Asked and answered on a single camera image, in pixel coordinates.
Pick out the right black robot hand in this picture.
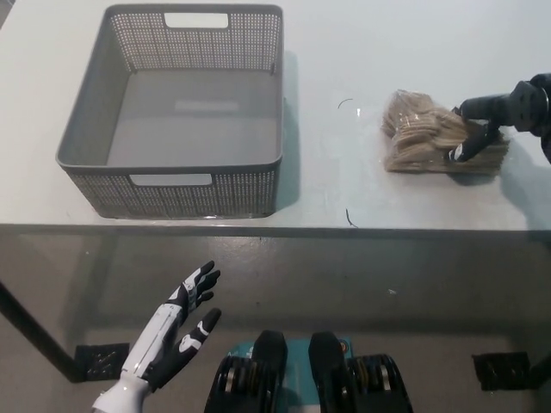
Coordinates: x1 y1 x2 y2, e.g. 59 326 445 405
446 71 551 164

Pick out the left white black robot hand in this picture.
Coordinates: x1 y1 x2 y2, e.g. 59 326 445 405
119 260 223 394

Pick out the bag of wooden cutlery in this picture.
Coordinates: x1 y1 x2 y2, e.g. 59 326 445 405
380 89 512 176

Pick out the black table foot plate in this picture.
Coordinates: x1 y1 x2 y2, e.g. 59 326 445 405
471 351 532 392
74 342 131 383

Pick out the grey perforated plastic basket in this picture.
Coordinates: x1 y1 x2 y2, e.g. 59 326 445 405
55 3 286 220

